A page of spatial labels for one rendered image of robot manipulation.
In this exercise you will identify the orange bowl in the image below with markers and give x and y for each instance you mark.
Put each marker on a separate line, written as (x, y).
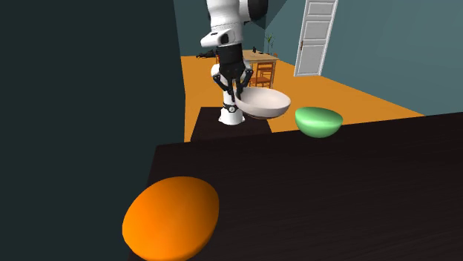
(171, 218)

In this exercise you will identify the wooden chair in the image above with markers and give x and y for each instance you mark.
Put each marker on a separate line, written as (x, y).
(265, 72)

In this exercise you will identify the wooden dining table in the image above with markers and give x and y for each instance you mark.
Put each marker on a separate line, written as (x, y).
(266, 57)

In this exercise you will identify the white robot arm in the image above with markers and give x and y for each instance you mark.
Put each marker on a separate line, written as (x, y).
(224, 16)

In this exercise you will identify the white panelled door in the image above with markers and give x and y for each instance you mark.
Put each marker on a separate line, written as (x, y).
(314, 36)

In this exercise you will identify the white bowl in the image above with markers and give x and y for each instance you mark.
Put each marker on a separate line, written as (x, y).
(266, 103)

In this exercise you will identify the green bowl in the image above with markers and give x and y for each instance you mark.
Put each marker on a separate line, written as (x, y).
(318, 121)

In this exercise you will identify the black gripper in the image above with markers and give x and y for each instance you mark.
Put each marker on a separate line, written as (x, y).
(230, 59)

